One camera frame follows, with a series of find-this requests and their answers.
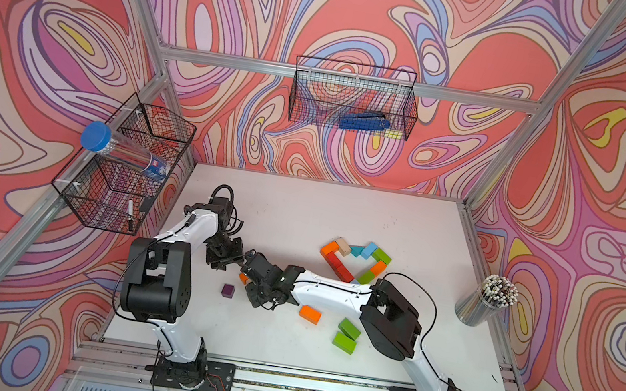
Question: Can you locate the cup of pencils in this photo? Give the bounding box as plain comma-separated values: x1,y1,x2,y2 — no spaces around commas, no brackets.
455,274,519,327

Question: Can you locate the natural wood block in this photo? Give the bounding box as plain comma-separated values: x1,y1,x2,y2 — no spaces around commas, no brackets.
336,237,353,256

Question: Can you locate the green block top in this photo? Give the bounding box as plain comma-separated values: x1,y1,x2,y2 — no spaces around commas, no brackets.
372,248,392,265

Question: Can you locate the wire basket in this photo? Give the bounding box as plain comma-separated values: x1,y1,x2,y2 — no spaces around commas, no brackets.
51,94,197,235
288,55,418,140

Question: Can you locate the purple cube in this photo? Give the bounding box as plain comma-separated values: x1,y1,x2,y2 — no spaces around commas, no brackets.
221,284,236,299

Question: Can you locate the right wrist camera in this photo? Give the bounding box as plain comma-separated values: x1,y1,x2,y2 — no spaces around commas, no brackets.
241,250,305,293

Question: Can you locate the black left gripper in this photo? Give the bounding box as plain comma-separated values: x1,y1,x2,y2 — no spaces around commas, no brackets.
201,231,247,273

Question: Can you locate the green block row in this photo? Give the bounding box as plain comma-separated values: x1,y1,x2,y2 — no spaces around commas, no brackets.
331,332,357,355
356,270,376,285
338,318,361,341

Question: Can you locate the clear bottle blue cap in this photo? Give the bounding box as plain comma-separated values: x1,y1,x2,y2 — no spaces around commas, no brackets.
80,122,169,182

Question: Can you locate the yellow item in basket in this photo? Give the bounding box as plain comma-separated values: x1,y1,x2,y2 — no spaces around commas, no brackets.
384,130,405,141

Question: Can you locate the rear wire basket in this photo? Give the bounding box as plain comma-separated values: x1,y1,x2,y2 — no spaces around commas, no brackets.
288,55,418,140

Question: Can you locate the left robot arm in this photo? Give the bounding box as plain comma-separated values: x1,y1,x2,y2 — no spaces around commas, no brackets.
112,184,244,391

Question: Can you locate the left wire basket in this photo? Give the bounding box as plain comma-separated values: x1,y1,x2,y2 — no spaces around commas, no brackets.
51,94,197,235

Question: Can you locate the marker in left basket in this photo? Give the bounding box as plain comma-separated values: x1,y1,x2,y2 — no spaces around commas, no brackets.
127,199,135,233

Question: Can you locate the teal triangle block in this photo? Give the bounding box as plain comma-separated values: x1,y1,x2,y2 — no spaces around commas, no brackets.
350,246,364,257

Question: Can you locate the red block small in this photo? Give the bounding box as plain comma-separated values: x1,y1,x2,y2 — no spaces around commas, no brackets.
324,252,343,271

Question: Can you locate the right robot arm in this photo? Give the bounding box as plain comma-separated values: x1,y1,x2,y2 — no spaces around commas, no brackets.
240,250,462,391

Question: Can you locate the light blue long block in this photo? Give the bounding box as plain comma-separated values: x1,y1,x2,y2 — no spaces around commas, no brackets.
360,242,378,259

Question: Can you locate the red block front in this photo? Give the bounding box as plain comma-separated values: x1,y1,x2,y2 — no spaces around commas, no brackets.
335,265,355,283

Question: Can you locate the blue tool in basket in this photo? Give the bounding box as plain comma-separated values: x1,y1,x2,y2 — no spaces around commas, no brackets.
338,112,391,132

